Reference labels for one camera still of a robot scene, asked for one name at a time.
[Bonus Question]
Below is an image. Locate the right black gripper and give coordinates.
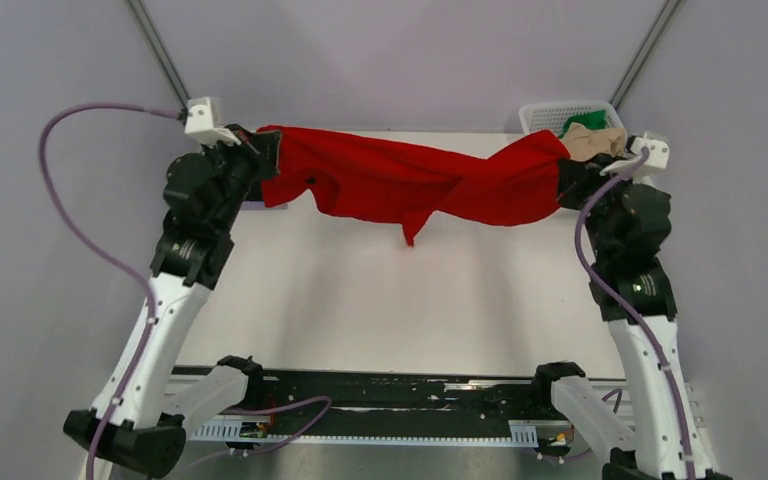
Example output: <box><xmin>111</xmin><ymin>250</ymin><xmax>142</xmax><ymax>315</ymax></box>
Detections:
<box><xmin>553</xmin><ymin>152</ymin><xmax>637</xmax><ymax>260</ymax></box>

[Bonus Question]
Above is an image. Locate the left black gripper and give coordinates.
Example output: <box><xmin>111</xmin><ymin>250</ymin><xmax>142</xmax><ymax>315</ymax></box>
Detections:
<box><xmin>200</xmin><ymin>122</ymin><xmax>281</xmax><ymax>231</ymax></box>

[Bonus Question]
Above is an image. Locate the red t shirt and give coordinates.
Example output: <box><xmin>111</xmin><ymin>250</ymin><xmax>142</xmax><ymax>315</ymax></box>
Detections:
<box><xmin>261</xmin><ymin>126</ymin><xmax>569</xmax><ymax>246</ymax></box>

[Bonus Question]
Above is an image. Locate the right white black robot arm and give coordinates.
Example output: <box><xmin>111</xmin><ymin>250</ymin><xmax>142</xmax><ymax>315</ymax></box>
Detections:
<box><xmin>530</xmin><ymin>154</ymin><xmax>724</xmax><ymax>479</ymax></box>

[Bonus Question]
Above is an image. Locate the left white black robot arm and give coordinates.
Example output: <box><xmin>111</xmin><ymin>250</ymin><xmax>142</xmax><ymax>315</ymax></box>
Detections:
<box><xmin>63</xmin><ymin>125</ymin><xmax>281</xmax><ymax>479</ymax></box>

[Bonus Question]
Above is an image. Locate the folded lavender t shirt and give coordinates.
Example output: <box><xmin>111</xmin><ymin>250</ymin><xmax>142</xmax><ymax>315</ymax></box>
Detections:
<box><xmin>241</xmin><ymin>200</ymin><xmax>288</xmax><ymax>211</ymax></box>

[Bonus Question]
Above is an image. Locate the beige t shirt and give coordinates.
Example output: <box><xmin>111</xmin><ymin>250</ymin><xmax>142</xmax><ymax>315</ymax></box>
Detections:
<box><xmin>560</xmin><ymin>122</ymin><xmax>627</xmax><ymax>162</ymax></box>

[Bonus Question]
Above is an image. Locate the green t shirt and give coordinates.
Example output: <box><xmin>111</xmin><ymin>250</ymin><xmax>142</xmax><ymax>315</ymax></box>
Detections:
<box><xmin>559</xmin><ymin>109</ymin><xmax>608</xmax><ymax>138</ymax></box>

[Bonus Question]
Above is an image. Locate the white plastic basket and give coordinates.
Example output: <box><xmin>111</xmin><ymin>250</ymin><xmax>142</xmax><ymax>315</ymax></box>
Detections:
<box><xmin>518</xmin><ymin>100</ymin><xmax>624</xmax><ymax>137</ymax></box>

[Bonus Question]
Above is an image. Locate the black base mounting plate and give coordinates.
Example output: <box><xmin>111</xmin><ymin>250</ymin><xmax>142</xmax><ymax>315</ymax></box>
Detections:
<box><xmin>217</xmin><ymin>367</ymin><xmax>571</xmax><ymax>444</ymax></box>

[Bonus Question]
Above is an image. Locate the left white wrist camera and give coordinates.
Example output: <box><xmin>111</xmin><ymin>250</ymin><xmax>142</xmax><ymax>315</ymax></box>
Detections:
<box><xmin>184</xmin><ymin>96</ymin><xmax>242</xmax><ymax>147</ymax></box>

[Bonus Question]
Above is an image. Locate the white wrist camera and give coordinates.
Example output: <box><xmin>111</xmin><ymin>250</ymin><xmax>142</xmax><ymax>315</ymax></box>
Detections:
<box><xmin>184</xmin><ymin>96</ymin><xmax>242</xmax><ymax>147</ymax></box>
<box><xmin>600</xmin><ymin>132</ymin><xmax>670</xmax><ymax>182</ymax></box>

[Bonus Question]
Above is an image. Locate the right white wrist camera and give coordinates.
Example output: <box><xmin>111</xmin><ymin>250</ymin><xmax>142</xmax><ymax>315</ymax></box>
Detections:
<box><xmin>600</xmin><ymin>132</ymin><xmax>670</xmax><ymax>182</ymax></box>

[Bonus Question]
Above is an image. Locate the aluminium frame rail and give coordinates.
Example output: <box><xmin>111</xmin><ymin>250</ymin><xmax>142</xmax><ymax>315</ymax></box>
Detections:
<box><xmin>165</xmin><ymin>367</ymin><xmax>705</xmax><ymax>432</ymax></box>

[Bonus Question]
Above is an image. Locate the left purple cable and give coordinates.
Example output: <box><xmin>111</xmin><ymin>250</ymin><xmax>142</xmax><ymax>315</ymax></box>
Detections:
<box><xmin>38</xmin><ymin>101</ymin><xmax>334</xmax><ymax>480</ymax></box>

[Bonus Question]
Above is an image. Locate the white slotted cable duct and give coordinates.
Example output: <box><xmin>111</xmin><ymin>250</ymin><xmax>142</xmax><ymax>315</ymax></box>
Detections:
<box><xmin>187</xmin><ymin>418</ymin><xmax>539</xmax><ymax>448</ymax></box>

